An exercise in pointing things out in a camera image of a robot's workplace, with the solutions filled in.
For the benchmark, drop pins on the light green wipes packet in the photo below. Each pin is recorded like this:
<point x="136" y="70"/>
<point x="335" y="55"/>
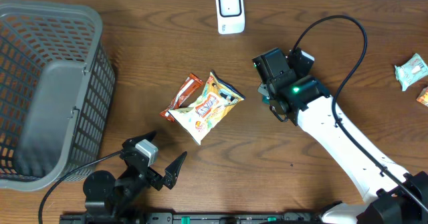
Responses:
<point x="410" y="72"/>

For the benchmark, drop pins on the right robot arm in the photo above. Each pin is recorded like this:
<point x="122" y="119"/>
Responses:
<point x="390" y="193"/>

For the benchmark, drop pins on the teal mouthwash bottle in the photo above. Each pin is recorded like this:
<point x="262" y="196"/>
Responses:
<point x="265" y="100"/>

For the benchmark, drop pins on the yellow snack bag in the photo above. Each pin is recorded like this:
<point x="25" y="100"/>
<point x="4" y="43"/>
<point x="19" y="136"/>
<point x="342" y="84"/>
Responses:
<point x="215" y="102"/>

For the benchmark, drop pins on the orange tissue pack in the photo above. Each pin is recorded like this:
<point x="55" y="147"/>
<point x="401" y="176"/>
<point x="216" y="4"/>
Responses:
<point x="423" y="97"/>

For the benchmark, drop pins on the grey plastic mesh basket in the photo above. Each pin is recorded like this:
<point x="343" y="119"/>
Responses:
<point x="57" y="85"/>

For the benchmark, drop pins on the white barcode scanner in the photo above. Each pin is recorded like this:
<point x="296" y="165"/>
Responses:
<point x="230" y="16"/>

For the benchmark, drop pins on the red brown snack bar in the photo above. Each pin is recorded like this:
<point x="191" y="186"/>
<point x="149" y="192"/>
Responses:
<point x="189" y="87"/>

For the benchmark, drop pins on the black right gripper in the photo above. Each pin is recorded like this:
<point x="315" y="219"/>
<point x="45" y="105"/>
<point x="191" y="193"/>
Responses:
<point x="264" y="89"/>

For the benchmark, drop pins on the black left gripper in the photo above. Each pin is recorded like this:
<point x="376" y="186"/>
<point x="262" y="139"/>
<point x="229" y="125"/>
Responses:
<point x="157" y="182"/>

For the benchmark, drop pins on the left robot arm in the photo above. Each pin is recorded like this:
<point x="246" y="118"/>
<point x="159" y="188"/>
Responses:
<point x="109" y="200"/>

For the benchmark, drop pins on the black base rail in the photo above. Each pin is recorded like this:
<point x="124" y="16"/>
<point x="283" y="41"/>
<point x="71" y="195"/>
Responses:
<point x="170" y="218"/>

